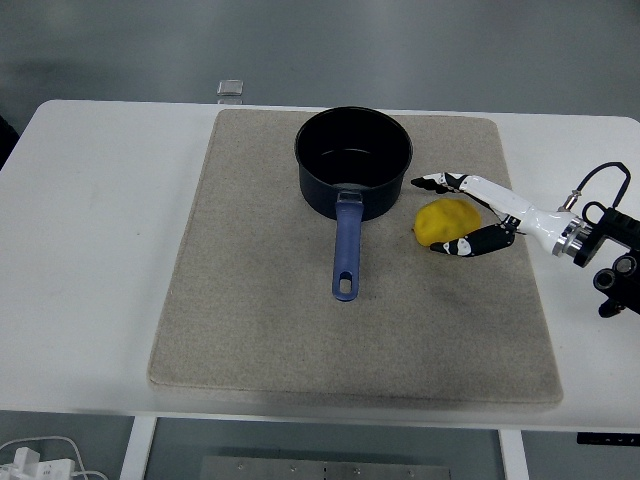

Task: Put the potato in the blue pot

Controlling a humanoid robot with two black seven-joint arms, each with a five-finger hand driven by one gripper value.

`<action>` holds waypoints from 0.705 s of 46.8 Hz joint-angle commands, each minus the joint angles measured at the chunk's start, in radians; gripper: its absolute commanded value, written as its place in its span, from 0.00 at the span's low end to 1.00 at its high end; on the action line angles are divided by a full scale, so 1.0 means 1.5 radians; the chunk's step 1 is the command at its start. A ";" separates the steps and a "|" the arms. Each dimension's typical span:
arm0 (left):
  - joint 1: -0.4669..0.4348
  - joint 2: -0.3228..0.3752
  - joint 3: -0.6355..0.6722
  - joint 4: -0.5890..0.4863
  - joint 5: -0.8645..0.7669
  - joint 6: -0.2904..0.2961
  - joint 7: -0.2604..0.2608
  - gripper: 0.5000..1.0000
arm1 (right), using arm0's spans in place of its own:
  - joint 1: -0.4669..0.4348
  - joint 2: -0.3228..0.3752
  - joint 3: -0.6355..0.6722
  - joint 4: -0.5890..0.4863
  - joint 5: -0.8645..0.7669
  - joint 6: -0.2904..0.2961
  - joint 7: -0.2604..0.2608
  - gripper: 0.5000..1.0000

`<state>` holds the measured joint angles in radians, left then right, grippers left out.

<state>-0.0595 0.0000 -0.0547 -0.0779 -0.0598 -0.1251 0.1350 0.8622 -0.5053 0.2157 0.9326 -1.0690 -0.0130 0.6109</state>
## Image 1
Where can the grey metal plate with screws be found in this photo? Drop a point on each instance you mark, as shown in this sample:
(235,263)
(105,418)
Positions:
(325,470)

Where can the person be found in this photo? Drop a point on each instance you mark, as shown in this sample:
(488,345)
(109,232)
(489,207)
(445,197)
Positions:
(6,142)

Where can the small grey floor plate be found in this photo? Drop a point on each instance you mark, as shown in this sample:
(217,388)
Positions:
(231,87)

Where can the white table leg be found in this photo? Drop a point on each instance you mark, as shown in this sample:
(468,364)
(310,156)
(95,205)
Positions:
(512,455)
(137,450)

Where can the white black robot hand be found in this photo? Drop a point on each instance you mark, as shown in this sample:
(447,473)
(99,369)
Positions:
(505,197)

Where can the black table control panel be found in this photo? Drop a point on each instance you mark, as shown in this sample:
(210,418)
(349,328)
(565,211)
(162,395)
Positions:
(602,438)

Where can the yellow potato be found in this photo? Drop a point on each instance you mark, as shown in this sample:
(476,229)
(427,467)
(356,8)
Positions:
(445,220)

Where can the beige fabric mat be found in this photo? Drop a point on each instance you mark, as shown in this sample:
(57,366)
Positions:
(250,325)

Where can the white power strip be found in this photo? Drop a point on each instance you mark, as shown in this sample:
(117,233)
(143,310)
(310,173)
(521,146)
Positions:
(40,467)

